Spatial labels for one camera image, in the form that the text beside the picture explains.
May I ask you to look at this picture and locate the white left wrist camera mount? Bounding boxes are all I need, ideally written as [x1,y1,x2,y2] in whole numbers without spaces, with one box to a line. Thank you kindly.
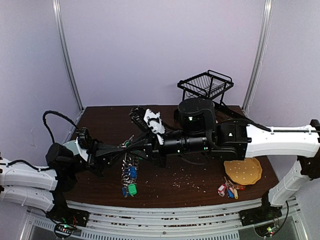
[75,138,89,162]

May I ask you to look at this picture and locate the yellow dotted plate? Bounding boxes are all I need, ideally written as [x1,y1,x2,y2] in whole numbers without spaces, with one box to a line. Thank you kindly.
[223,157,263,186]

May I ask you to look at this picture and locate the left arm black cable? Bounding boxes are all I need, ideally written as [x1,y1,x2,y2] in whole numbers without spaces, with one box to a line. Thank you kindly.
[42,109,78,146]

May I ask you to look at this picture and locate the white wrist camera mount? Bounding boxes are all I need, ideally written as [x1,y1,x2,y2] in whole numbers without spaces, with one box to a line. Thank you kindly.
[143,108,166,135]
[75,138,89,162]

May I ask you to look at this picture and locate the right aluminium frame post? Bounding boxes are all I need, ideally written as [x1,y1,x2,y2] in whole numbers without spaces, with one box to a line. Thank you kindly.
[242,0,274,116]

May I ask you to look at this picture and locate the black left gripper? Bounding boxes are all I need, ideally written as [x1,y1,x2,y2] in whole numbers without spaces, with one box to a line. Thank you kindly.
[66,137,126,178]

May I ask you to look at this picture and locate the grey disc keyring organizer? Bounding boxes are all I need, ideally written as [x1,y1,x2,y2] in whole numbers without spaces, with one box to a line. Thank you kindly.
[119,134,141,198]

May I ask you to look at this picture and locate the blue key tag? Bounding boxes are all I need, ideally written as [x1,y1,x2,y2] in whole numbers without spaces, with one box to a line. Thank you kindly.
[227,189,234,198]

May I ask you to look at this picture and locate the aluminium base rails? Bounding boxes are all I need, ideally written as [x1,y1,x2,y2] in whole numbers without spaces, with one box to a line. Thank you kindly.
[21,196,307,240]

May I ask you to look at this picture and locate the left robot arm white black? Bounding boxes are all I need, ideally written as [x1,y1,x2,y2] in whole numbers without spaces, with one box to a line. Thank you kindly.
[0,128,128,222]

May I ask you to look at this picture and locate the teal plate with flower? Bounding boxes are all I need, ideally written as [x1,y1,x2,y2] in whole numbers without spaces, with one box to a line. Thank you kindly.
[62,140,79,155]

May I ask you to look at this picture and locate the yellow key tag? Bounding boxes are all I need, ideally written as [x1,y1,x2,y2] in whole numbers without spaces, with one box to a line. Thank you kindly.
[233,188,239,200]

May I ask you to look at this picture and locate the black wire dish rack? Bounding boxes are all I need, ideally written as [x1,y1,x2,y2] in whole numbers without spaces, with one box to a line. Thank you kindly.
[177,69,246,119]

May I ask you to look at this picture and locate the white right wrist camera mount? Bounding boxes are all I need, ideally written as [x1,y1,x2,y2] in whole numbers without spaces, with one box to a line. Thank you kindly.
[143,108,166,135]

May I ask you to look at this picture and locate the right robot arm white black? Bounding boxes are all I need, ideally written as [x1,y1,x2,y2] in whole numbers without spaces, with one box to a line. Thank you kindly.
[124,98,320,221]

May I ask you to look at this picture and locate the red key tag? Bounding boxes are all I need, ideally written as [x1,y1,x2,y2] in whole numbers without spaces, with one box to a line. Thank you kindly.
[217,184,227,197]

